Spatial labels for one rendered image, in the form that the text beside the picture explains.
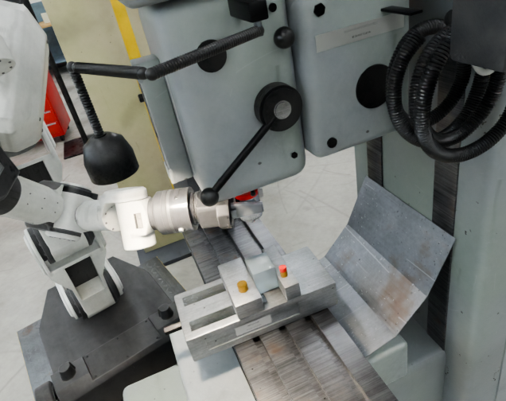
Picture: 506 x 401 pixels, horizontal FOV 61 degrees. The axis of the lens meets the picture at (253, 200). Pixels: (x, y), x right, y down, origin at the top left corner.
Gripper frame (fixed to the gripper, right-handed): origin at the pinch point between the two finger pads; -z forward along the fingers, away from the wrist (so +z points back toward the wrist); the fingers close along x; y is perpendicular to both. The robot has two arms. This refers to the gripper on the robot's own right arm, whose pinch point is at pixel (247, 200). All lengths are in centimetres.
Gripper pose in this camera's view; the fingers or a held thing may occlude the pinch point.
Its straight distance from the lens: 84.9
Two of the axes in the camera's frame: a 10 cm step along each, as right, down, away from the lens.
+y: 1.7, 8.3, 5.4
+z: -9.9, 1.4, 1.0
